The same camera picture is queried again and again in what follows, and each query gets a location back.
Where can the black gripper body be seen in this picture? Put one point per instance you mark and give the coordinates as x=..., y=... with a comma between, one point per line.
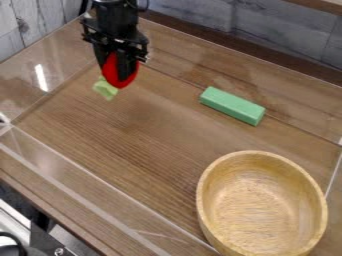
x=133, y=41

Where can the clear acrylic front wall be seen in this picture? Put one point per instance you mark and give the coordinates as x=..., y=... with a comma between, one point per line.
x=118, y=225

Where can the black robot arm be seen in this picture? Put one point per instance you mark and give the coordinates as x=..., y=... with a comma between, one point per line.
x=118, y=15

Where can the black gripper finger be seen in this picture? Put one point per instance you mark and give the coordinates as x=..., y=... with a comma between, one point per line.
x=126, y=64
x=100, y=53

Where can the wooden bowl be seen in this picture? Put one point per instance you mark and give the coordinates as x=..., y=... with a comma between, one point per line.
x=261, y=206

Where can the black metal stand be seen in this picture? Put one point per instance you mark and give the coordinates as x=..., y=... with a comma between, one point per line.
x=26, y=228

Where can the green rectangular block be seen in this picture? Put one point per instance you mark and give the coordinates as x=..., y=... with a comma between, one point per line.
x=233, y=105

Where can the red plush strawberry green leaves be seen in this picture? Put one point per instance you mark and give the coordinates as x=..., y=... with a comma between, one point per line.
x=107, y=86

